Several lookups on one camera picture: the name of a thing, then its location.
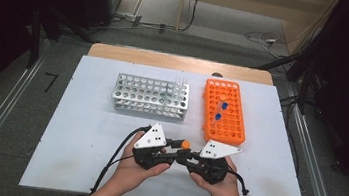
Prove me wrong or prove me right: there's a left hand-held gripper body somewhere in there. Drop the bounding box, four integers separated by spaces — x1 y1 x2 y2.
130 119 180 174

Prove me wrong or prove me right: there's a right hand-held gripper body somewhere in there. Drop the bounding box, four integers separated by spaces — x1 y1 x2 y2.
186 136 243 188

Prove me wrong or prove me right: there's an orange-capped plain clear tube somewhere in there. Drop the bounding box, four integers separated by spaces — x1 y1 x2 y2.
174 139 192 151

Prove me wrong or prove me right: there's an orange plastic tube rack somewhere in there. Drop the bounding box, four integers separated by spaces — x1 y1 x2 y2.
196 77 253 147

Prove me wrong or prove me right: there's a metal tube rack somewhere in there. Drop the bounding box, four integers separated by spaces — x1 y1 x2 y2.
109 71 193 123

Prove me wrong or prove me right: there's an orange-capped graduated tube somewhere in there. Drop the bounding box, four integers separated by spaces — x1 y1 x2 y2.
216 93 228 113

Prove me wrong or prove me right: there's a person's left hand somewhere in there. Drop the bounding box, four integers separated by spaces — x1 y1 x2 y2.
106 129 176 196

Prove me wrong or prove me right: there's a person's right hand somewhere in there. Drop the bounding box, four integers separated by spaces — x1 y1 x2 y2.
187 152 252 196

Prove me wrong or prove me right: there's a wooden table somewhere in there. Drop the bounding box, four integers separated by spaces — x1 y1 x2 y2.
85 41 276 87

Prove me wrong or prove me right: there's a white board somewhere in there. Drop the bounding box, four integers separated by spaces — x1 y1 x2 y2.
19 49 323 196

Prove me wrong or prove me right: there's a power strip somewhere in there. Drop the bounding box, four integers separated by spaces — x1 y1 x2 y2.
113 11 144 28

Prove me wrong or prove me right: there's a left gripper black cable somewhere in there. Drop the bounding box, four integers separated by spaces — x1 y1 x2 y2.
89 119 153 196

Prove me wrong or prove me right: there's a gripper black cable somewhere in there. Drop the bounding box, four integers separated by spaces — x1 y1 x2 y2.
224 168 254 196
89 119 153 196

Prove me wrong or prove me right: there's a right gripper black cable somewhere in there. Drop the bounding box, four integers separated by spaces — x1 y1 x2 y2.
224 168 254 196

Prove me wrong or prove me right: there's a white floor cable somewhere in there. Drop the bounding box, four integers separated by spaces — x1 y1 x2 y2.
242 28 293 60

